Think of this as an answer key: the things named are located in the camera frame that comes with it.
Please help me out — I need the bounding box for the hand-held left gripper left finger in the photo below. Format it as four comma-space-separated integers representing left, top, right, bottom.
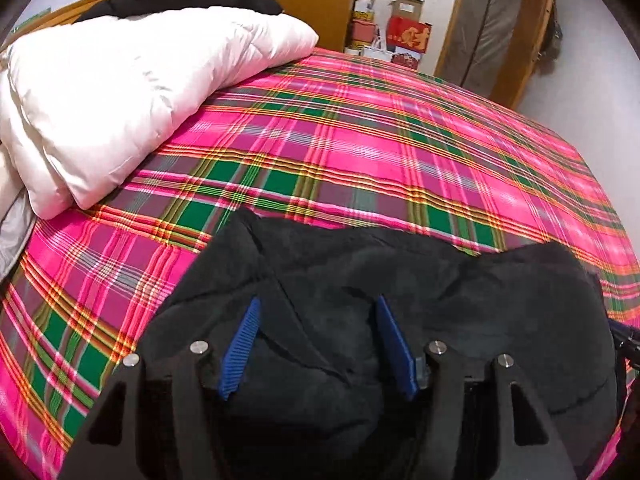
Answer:
59, 295, 263, 480

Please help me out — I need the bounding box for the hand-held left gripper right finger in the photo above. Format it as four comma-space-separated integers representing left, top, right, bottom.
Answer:
375, 294, 577, 480

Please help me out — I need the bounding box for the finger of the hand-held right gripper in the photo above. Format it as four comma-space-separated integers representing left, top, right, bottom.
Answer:
607, 317, 640, 376

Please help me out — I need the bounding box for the black puffer jacket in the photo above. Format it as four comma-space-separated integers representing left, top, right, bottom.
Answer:
135, 208, 628, 480

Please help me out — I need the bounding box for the pink plaid bed sheet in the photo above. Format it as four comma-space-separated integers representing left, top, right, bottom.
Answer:
0, 45, 640, 480

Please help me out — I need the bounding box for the grey cloth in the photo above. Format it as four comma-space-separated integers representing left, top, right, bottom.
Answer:
0, 190, 38, 281

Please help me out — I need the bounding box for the white quilt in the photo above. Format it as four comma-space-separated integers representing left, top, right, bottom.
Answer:
0, 5, 320, 221

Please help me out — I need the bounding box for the white plastic bag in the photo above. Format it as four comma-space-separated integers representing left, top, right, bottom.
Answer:
361, 37, 396, 61

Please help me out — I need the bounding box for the red gift box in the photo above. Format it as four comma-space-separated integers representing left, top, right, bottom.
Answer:
386, 16, 433, 56

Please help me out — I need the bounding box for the dark hanging bag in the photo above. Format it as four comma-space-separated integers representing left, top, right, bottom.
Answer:
540, 5, 565, 61

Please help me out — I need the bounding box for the pink plastic container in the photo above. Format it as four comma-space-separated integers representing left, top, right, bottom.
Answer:
351, 19, 378, 46

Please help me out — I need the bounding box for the wooden door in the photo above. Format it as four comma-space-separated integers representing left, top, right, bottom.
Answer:
517, 0, 558, 111

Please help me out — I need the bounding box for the grey door curtain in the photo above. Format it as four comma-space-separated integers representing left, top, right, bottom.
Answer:
442, 0, 526, 93

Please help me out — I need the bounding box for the brown cardboard box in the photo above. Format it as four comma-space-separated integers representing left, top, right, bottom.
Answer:
387, 0, 423, 23

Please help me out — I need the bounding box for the wooden wardrobe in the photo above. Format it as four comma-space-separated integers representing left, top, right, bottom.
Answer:
256, 0, 362, 52

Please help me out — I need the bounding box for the wooden headboard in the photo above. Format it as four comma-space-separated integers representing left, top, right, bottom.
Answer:
0, 0, 131, 53

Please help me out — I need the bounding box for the wooden door frame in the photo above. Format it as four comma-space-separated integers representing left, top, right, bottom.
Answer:
434, 0, 538, 108

